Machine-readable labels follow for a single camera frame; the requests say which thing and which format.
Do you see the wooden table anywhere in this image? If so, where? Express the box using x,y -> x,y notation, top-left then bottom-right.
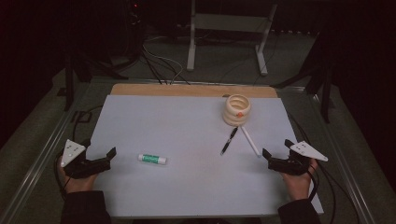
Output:
110,83 -> 278,99

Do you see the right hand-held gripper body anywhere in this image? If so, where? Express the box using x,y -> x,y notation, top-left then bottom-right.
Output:
269,140 -> 329,176

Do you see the black floor cable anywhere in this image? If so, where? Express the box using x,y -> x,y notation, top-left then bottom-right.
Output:
141,49 -> 191,86

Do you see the white pen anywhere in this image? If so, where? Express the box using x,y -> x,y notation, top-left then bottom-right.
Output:
240,125 -> 262,158

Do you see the person's left hand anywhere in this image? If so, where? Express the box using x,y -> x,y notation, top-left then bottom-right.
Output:
57,158 -> 98,194

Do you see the aluminium frame rail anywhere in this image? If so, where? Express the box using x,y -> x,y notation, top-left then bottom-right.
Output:
276,85 -> 376,224
0,78 -> 94,224

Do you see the black floor bracket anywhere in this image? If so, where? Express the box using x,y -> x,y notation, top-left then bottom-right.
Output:
71,110 -> 93,124

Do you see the person's right hand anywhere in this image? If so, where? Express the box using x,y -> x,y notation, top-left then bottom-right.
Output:
279,159 -> 318,201

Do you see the black pen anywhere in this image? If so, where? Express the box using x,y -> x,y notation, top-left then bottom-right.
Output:
219,126 -> 239,157

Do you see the white table mat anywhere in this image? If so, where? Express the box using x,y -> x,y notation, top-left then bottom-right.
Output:
84,94 -> 325,218

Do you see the hand-held gripper cable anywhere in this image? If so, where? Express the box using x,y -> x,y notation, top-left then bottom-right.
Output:
55,105 -> 105,200
288,111 -> 361,224

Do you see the black tripod stand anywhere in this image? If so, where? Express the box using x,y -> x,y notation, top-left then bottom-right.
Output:
272,31 -> 335,124
64,52 -> 129,111

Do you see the right hand-held gripper cable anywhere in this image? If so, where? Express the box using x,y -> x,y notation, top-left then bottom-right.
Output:
288,111 -> 361,224

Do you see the cream ribbed pen holder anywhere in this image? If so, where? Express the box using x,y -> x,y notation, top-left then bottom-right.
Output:
222,93 -> 252,127

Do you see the dark equipment rack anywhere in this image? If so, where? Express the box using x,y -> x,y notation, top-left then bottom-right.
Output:
120,0 -> 146,60

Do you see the left hand-held gripper cable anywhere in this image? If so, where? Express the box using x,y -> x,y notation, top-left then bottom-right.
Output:
55,105 -> 105,200

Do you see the white floor cable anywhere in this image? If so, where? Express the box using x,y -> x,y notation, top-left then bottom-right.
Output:
143,35 -> 185,85

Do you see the green and white glue stick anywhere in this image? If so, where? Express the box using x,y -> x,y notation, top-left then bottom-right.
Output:
137,153 -> 168,165

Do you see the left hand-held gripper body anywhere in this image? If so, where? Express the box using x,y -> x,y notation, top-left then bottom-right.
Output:
60,138 -> 112,180

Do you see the white metal stand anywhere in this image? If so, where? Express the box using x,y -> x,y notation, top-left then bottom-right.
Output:
186,0 -> 278,77

